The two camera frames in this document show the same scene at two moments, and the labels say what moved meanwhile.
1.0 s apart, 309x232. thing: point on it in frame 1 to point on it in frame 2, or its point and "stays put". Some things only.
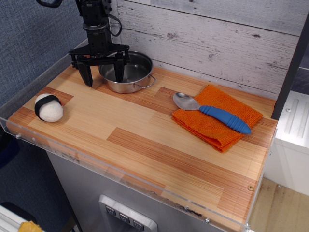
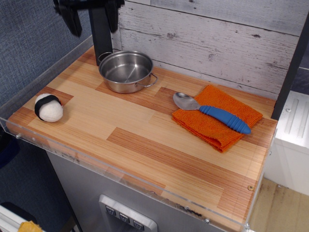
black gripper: x=99 y=48 to x=69 y=9
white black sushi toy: x=48 y=107 stays put
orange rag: x=220 y=134 stays put
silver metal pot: x=136 y=72 stays put
